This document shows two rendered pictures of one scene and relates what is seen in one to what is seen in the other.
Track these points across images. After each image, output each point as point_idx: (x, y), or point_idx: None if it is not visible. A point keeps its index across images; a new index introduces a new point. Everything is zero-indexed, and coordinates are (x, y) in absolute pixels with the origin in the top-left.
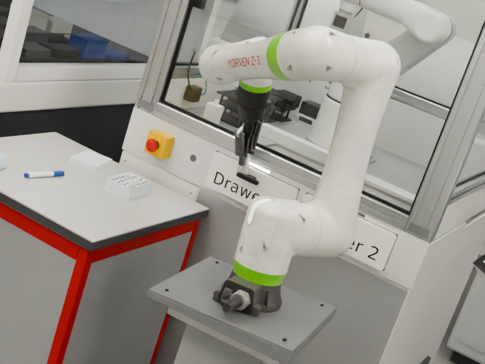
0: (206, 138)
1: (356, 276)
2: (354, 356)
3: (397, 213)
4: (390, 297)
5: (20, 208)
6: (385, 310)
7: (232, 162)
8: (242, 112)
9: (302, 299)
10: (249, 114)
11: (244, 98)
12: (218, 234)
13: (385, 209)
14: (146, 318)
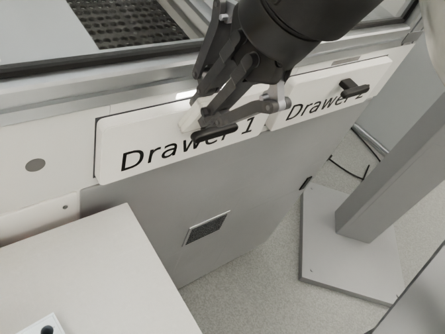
0: (53, 114)
1: (328, 119)
2: (308, 170)
3: (400, 32)
4: (355, 112)
5: None
6: (347, 124)
7: (154, 120)
8: (301, 50)
9: None
10: (317, 45)
11: (353, 19)
12: (142, 206)
13: (388, 36)
14: None
